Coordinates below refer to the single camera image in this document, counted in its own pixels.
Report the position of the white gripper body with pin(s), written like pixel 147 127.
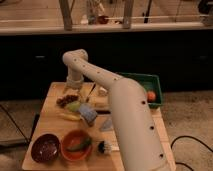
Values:
pixel 73 84

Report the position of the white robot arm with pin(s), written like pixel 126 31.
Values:
pixel 135 130

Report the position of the dark grapes toy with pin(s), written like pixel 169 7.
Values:
pixel 63 101

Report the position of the green pear toy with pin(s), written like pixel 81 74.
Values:
pixel 73 106

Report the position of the brown rectangular block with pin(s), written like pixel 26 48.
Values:
pixel 102 108

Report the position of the yellow banana toy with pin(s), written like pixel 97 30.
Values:
pixel 70 117

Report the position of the wooden table board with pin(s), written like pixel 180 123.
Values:
pixel 51 123

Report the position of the grey wedge sponge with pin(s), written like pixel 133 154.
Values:
pixel 106 125

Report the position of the green pepper toy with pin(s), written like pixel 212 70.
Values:
pixel 82 145

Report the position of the orange bowl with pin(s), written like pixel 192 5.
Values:
pixel 72 138

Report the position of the green plastic bin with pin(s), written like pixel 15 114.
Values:
pixel 150 83

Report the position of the white dish brush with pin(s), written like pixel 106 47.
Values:
pixel 105 147

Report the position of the dark purple bowl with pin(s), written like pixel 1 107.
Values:
pixel 45 148

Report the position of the orange fruit toy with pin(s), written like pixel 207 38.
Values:
pixel 151 96

